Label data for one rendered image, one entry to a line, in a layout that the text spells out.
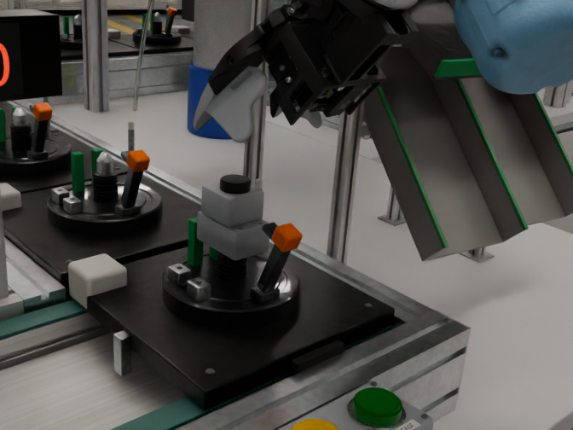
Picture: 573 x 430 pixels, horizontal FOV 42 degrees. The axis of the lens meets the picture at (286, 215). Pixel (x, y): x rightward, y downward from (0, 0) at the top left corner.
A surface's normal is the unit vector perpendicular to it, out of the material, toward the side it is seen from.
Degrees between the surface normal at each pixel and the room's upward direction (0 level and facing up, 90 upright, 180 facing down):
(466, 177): 45
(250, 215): 90
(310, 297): 0
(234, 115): 77
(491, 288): 0
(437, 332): 0
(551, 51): 130
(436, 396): 90
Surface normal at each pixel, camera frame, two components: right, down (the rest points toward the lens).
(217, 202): -0.74, 0.20
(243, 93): -0.55, 0.05
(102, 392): 0.07, -0.93
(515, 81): 0.22, 0.87
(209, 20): -0.39, 0.32
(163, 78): 0.66, 0.33
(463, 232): 0.42, -0.40
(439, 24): 0.29, -0.69
